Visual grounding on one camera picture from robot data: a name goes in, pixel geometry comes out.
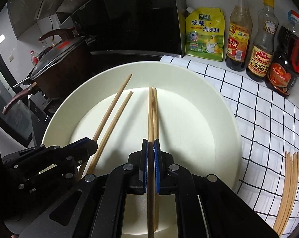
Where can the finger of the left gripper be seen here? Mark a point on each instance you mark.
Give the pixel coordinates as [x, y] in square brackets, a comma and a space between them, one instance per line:
[80, 151]

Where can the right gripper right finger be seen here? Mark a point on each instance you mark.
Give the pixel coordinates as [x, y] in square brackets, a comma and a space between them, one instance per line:
[158, 164]

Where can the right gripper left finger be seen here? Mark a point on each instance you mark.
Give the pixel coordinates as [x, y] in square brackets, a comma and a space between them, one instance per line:
[143, 165]

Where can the wooden chopstick bowl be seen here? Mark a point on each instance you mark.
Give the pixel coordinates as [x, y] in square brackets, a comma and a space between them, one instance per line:
[110, 108]
[107, 135]

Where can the white round bowl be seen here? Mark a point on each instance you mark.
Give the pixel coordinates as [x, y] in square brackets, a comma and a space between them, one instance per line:
[195, 123]

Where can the black gas stove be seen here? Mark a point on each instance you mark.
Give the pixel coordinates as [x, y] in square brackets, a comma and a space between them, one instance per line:
[42, 110]

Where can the brown pot with lid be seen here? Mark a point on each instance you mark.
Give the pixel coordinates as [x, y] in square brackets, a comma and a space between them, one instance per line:
[60, 71]

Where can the red cap plastic bottle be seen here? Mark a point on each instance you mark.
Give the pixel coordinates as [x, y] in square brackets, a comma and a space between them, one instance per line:
[34, 58]

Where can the white black checked cloth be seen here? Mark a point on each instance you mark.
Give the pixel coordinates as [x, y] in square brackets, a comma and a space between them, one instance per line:
[269, 127]

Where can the clear yellow cap sauce bottle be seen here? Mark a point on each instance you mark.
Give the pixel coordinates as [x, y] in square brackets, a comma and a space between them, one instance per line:
[263, 44]

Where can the yellow green seasoning pouch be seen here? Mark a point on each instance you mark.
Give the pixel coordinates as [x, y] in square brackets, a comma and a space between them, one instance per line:
[205, 33]

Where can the yellow cap vinegar bottle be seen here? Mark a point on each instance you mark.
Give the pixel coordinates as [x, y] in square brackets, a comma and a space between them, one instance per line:
[240, 28]

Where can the dark soy sauce jug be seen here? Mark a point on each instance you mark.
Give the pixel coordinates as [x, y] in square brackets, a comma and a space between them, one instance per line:
[284, 69]

